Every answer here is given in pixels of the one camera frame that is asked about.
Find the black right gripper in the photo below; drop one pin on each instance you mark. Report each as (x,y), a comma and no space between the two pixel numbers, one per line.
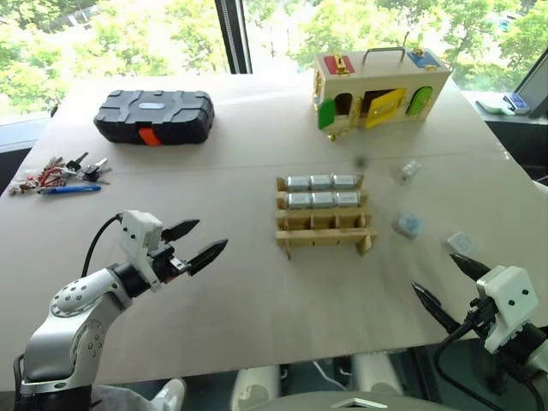
(481,317)

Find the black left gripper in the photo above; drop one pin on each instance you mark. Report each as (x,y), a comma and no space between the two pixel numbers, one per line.
(168,264)

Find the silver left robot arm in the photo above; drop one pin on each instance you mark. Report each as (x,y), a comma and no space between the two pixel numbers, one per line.
(73,325)

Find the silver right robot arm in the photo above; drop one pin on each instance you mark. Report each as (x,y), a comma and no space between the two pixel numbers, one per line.
(531,355)

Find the wooden rack tray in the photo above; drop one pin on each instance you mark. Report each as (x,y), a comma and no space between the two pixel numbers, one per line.
(325,233)

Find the small device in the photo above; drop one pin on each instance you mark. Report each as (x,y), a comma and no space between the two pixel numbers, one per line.
(517,104)

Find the wooden lock box, coloured doors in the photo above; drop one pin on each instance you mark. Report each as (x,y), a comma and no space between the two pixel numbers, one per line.
(385,81)

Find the small clear cube right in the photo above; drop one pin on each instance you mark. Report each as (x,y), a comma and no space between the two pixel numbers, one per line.
(462,244)

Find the small blue clear cube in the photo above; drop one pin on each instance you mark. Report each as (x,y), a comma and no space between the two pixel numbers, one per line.
(409,224)

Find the white rounded shape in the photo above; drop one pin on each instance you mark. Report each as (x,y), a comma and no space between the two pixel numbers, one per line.
(377,370)
(254,389)

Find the small clear cube upper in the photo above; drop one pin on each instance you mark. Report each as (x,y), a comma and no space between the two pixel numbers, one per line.
(409,170)

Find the black-headed key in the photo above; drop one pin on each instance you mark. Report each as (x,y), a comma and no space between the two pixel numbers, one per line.
(90,170)
(73,163)

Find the blue pen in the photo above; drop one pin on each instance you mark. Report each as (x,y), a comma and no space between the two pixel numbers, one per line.
(70,189)

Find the black case with orange latch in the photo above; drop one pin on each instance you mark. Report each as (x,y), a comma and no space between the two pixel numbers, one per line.
(154,113)

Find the white sneaker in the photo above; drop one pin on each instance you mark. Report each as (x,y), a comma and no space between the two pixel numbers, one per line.
(170,396)

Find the silver key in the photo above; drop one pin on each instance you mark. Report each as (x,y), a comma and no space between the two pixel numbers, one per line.
(55,162)

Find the white key tags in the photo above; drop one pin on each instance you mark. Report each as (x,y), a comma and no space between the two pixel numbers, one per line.
(21,186)

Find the white flat device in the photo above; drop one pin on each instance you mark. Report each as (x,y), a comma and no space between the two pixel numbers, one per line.
(492,105)

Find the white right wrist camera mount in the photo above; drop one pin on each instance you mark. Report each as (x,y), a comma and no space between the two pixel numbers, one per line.
(507,295)

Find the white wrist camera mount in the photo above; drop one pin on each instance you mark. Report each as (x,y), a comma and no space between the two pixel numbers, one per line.
(507,295)
(139,240)

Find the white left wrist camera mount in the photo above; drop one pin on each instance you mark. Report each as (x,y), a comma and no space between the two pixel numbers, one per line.
(139,240)

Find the black window frame post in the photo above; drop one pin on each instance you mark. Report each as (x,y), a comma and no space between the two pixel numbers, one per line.
(233,36)

